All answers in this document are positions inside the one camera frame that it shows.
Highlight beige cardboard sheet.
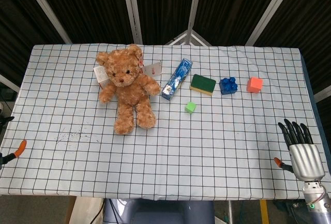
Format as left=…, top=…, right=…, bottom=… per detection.
left=66, top=197, right=104, bottom=224

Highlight blue studded building block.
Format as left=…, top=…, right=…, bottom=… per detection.
left=219, top=76, right=238, bottom=95

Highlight brown plush teddy bear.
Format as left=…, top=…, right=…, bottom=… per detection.
left=96, top=43, right=161, bottom=136

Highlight blue toothpaste box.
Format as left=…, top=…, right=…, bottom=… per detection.
left=161, top=57, right=194, bottom=102

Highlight green yellow sponge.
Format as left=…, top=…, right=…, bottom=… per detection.
left=189, top=73, right=217, bottom=97

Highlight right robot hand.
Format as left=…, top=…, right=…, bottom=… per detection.
left=274, top=118, right=326, bottom=182

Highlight green cube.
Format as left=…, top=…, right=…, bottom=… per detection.
left=184, top=101, right=197, bottom=114

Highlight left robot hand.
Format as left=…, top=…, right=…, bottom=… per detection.
left=0, top=116, right=27, bottom=169

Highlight white paper tags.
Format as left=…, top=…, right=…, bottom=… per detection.
left=93, top=60, right=162, bottom=88

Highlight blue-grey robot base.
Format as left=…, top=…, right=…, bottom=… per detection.
left=102, top=198, right=216, bottom=224

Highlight white partition frame post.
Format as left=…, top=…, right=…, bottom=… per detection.
left=186, top=0, right=204, bottom=45
left=245, top=0, right=300, bottom=47
left=121, top=0, right=143, bottom=45
left=20, top=0, right=72, bottom=44

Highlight white black checked tablecloth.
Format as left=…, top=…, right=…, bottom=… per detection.
left=0, top=43, right=331, bottom=201

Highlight orange cube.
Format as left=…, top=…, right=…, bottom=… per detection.
left=246, top=77, right=264, bottom=94

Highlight white partition foot bracket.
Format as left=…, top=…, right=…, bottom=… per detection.
left=165, top=29, right=213, bottom=46

